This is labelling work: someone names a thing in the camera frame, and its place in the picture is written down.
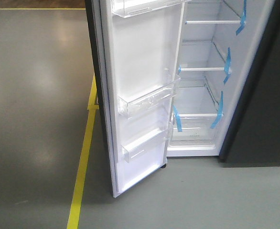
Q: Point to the fridge door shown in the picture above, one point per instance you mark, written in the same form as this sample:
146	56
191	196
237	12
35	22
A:
135	45

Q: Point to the clear fridge crisper drawer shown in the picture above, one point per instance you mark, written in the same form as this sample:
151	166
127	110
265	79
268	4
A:
193	128

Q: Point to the dark grey fridge body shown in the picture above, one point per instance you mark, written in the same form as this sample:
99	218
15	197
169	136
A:
229	65

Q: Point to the clear middle door bin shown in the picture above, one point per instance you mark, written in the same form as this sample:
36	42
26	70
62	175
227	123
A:
141	91

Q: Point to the clear door bin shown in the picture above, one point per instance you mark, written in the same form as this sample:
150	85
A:
145	142
129	8
141	91

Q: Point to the clear lower door bin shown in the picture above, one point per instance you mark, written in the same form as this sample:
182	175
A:
145	142

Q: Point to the clear upper door bin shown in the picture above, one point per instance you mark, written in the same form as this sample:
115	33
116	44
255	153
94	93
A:
129	8

